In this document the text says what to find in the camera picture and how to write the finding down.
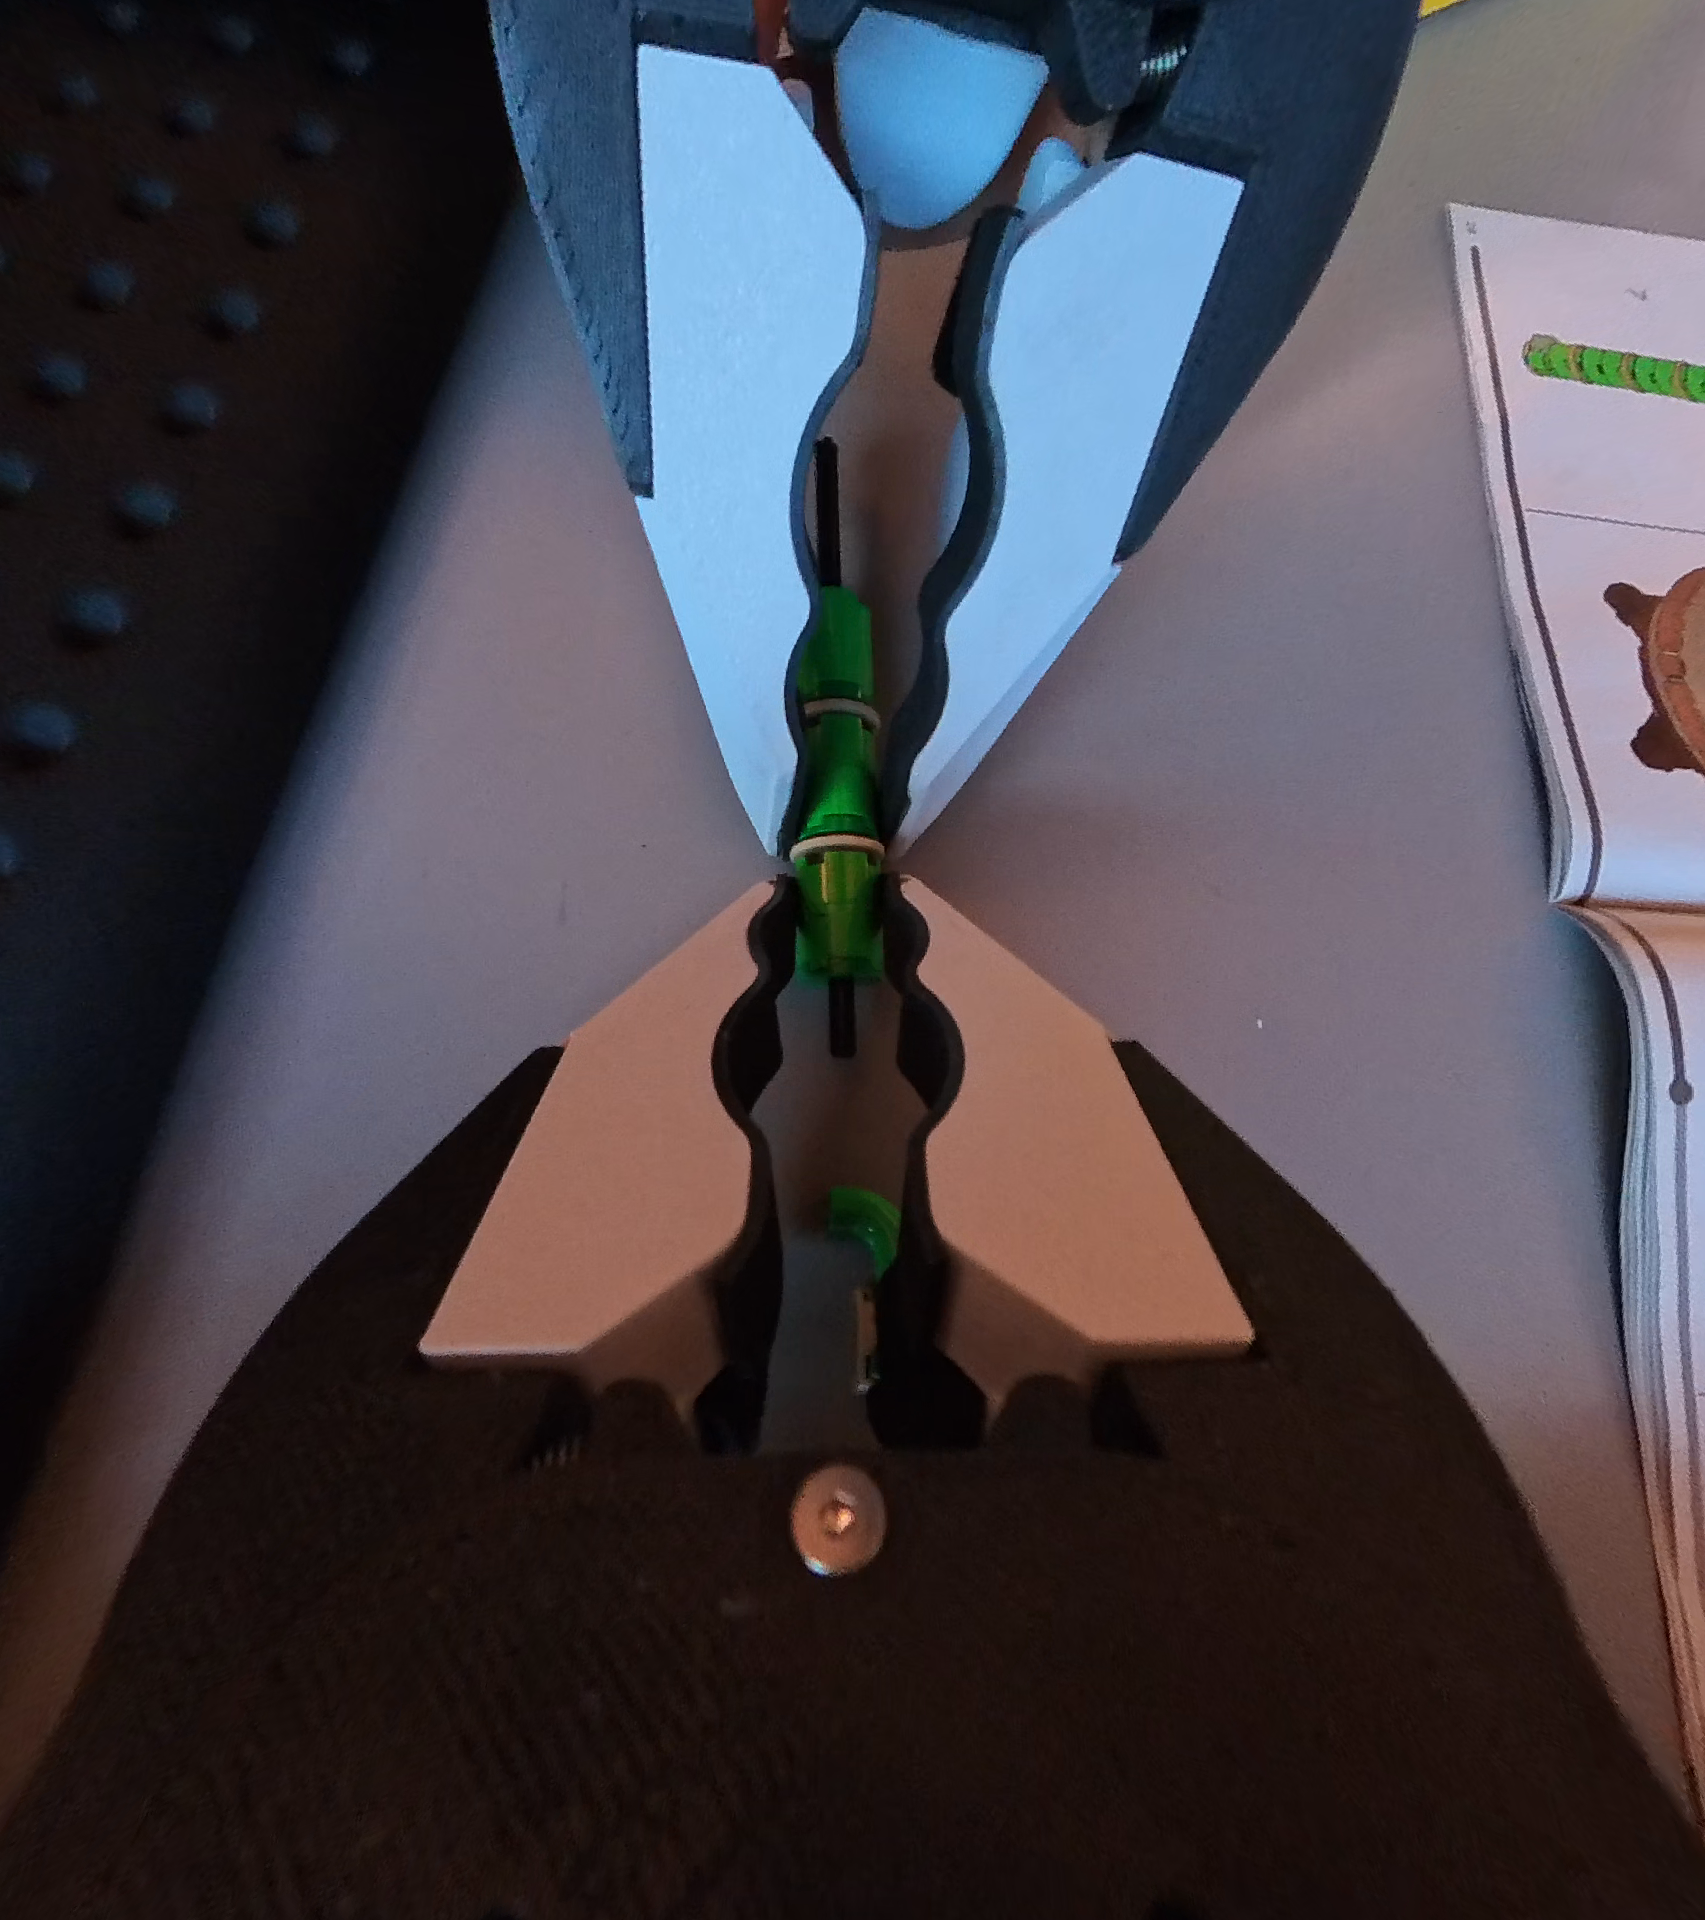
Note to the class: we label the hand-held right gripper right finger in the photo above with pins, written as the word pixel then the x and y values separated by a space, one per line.
pixel 1078 1199

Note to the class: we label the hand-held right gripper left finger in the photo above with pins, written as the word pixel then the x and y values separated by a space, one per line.
pixel 612 1199

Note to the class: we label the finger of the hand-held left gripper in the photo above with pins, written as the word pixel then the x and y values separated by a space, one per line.
pixel 733 329
pixel 1092 373

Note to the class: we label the small green round piece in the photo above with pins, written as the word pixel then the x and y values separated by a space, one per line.
pixel 860 1223

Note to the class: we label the green segmented rod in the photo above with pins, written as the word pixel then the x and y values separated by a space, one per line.
pixel 841 645

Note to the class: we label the grey desk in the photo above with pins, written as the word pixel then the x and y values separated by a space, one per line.
pixel 416 901

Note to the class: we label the black studded mat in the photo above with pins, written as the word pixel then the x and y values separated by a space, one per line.
pixel 118 525

